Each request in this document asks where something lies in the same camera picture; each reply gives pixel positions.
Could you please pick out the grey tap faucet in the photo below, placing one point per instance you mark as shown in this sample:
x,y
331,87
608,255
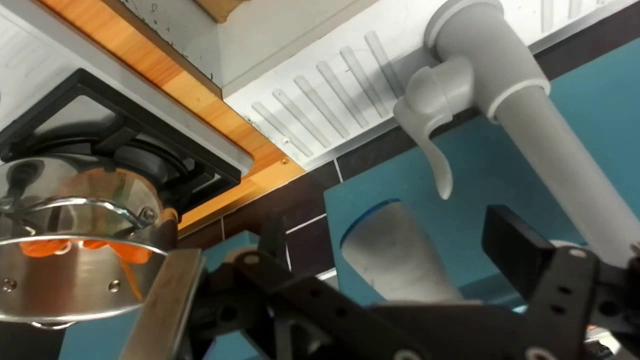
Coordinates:
x,y
521,93

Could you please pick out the toy stove top black burners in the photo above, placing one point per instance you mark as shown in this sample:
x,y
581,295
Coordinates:
x,y
133,140

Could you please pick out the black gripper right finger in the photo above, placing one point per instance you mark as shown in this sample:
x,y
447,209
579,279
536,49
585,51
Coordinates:
x,y
572,307

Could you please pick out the toy kitchen unit grey cabinet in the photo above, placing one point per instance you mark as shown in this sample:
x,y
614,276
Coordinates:
x,y
280,200

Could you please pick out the steel cooking pot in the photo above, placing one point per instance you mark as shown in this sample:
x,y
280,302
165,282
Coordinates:
x,y
81,281

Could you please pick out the orange toy food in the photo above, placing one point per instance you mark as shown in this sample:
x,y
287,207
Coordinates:
x,y
40,248

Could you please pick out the wooden butcher block countertop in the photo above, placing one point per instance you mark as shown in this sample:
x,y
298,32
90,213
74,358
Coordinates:
x,y
192,100

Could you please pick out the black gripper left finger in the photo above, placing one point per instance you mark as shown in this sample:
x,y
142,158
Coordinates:
x,y
280,312

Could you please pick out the white toy sink basin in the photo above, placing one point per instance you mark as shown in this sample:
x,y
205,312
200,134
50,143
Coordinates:
x,y
321,80

